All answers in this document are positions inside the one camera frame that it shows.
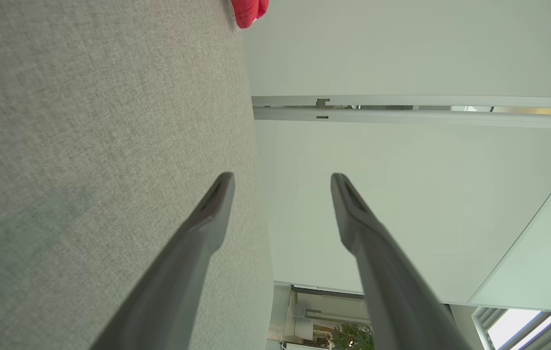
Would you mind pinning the red jersey with white trim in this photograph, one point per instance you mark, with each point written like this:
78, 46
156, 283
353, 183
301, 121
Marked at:
248, 9

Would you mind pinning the green potted plant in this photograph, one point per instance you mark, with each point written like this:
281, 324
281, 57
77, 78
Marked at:
353, 336

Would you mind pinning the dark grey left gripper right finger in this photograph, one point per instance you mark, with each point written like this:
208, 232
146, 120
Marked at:
392, 291

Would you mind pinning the grey double partition post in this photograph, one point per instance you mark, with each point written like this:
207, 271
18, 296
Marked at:
401, 116

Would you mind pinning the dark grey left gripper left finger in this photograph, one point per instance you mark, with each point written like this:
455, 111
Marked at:
178, 282

